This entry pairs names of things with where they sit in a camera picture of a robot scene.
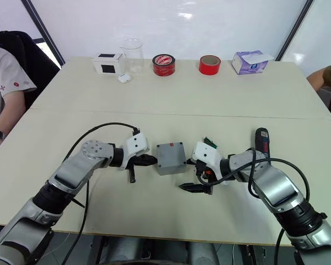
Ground black office chair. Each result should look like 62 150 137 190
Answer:
0 30 61 111

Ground green circuit board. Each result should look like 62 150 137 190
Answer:
203 136 220 149

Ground person in white patterned shirt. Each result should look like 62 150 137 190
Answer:
0 13 38 160

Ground red printed tape roll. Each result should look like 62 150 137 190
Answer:
152 54 177 77

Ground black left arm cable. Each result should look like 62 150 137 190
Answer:
62 122 141 265

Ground dark electric screwdriver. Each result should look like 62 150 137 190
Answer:
254 127 271 160

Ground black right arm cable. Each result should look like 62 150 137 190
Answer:
196 149 311 265

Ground grey box lid red sticker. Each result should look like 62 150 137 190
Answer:
156 141 187 169

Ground white cube box black squares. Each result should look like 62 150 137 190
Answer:
91 52 126 75

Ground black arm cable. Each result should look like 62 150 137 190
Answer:
62 122 141 265
196 149 311 265

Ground purple white tissue box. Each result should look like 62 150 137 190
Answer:
231 50 275 76

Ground clear glass beaker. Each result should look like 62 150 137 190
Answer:
119 38 145 74

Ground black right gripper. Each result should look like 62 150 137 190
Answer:
178 157 213 195

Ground grey rounded shape under table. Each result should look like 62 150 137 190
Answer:
106 237 146 265
186 241 220 265

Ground grey plastic junction box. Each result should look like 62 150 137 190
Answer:
157 162 189 177

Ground black frame post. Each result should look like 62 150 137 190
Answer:
275 0 315 62
24 0 66 66

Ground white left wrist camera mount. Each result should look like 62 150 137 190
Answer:
123 132 151 171

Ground person in olive shirt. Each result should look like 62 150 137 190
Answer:
306 62 331 125

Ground black zip tie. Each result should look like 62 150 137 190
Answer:
71 196 86 209

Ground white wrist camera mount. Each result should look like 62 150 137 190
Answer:
123 132 151 171
191 141 230 185

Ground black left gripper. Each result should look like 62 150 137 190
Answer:
126 154 159 184

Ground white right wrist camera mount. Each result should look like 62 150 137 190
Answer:
191 141 230 185

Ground plain red tape roll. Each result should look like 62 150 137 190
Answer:
198 54 222 76

